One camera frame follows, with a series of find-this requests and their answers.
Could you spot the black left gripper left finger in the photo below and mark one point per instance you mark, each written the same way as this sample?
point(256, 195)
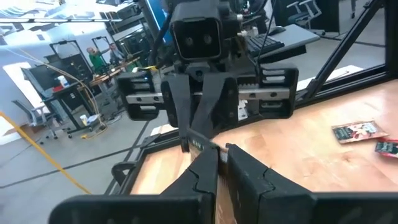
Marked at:
point(205, 174)

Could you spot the red tea sachet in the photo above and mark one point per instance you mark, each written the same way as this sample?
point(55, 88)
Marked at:
point(388, 148)

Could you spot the white paper cup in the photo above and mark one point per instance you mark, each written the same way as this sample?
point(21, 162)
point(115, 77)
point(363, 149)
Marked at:
point(83, 119)

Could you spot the person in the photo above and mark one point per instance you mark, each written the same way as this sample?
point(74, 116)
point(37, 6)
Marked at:
point(115, 54)
point(96, 59)

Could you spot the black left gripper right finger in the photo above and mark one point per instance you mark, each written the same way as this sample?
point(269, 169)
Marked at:
point(248, 186)

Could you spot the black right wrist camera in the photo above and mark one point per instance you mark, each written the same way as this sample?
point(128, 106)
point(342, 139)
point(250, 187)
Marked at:
point(196, 37)

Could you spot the grey desk top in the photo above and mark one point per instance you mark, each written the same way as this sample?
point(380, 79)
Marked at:
point(295, 35)

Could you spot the black keyboard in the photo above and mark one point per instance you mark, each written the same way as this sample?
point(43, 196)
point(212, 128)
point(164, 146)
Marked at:
point(264, 45)

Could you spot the grey office chair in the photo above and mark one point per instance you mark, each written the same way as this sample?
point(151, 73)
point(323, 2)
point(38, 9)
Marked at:
point(37, 115)
point(306, 11)

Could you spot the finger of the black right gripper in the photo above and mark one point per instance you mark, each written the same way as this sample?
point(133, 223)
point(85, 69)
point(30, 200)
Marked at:
point(180, 102)
point(220, 102)

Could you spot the black computer mouse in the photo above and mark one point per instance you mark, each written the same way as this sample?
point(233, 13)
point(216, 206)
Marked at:
point(276, 30)

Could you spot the black workshop desk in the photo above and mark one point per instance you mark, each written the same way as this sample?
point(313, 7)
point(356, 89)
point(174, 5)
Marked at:
point(62, 99)

